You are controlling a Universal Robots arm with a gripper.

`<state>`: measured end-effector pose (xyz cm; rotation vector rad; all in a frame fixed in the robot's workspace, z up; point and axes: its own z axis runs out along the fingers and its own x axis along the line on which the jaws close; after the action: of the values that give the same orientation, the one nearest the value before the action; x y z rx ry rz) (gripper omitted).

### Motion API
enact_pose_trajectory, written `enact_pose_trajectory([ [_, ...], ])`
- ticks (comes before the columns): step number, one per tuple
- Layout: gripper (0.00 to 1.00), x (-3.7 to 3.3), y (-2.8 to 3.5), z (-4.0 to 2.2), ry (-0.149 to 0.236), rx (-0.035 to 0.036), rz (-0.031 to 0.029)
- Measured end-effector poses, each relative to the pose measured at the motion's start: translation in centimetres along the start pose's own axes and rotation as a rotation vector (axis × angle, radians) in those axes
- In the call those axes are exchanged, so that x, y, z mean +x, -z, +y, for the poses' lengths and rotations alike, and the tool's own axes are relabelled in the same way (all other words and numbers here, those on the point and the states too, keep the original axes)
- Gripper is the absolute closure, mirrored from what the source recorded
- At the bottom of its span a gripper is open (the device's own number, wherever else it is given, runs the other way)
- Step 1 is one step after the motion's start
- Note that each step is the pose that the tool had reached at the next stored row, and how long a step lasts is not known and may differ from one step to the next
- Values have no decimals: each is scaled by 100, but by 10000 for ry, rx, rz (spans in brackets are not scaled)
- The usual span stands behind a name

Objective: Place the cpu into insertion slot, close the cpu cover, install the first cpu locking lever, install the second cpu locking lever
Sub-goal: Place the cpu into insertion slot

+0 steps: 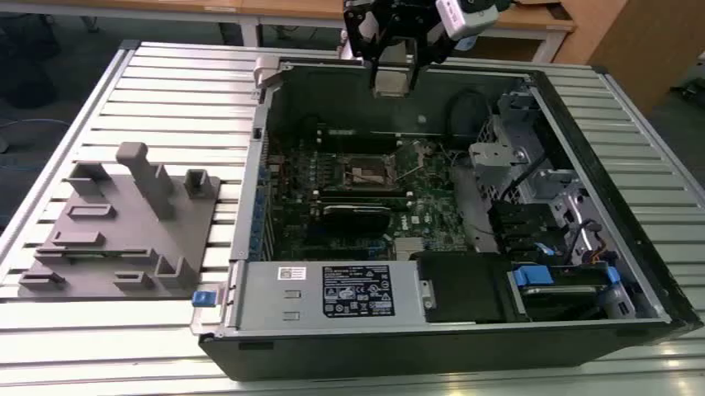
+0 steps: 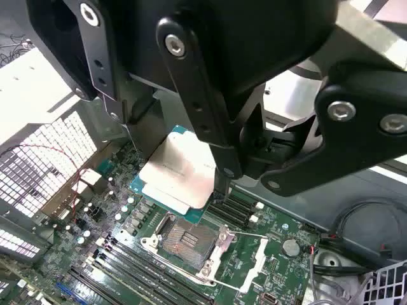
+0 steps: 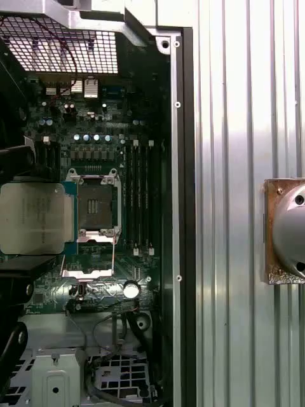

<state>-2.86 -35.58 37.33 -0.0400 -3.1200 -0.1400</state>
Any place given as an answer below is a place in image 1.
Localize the black office chair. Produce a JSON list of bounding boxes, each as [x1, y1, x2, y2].
[[0, 12, 63, 111]]

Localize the wooden cabinet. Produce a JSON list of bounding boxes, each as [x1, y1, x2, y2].
[[555, 0, 705, 113]]

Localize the black drive cage cable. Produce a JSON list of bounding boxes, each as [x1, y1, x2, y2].
[[499, 150, 548, 203]]

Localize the grey case hinge handle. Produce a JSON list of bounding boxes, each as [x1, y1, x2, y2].
[[253, 55, 284, 90]]

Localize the black open PC case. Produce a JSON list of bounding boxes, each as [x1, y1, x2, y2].
[[190, 55, 704, 383]]

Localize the silver green CPU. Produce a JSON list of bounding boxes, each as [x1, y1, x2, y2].
[[372, 60, 413, 100]]

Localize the coloured wire bundle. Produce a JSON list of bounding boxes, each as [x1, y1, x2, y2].
[[583, 241, 615, 265]]

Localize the black plastic fan shroud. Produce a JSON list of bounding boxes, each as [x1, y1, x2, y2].
[[413, 250, 533, 325]]

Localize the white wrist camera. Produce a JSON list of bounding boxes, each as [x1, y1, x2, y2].
[[435, 0, 501, 41]]

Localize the grey power supply unit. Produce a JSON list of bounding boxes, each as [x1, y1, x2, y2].
[[236, 260, 431, 332]]

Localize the metal socket cover frame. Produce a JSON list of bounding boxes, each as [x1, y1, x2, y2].
[[389, 139, 432, 182]]

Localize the black disk power cable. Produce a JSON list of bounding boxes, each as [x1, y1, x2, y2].
[[565, 219, 603, 265]]

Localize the silver metal drive cage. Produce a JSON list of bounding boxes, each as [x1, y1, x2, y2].
[[468, 92, 557, 199]]

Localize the black graphics card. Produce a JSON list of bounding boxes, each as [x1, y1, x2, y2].
[[321, 203, 394, 251]]

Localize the black plastic disk bay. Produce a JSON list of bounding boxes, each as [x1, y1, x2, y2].
[[488, 201, 567, 253]]

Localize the grey plastic parts rack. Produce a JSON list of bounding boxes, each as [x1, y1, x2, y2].
[[17, 141, 224, 301]]

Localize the green RAM stick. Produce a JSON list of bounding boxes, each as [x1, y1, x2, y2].
[[63, 251, 123, 262]]

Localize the green motherboard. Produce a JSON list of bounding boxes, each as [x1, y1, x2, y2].
[[264, 134, 487, 263]]

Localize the hard disk in blue carrier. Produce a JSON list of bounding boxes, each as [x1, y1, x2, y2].
[[509, 263, 624, 322]]

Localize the wooden desk white frame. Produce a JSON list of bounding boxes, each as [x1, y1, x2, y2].
[[0, 0, 245, 20], [242, 0, 579, 64]]

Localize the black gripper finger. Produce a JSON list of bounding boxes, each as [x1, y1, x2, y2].
[[411, 18, 459, 91], [342, 6, 390, 98]]

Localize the black looped case cable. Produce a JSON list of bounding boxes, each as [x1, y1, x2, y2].
[[447, 87, 493, 138]]

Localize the blue floor cable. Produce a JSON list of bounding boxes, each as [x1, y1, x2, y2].
[[0, 118, 73, 171]]

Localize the CPU socket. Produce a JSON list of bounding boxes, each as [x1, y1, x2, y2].
[[340, 153, 403, 191]]

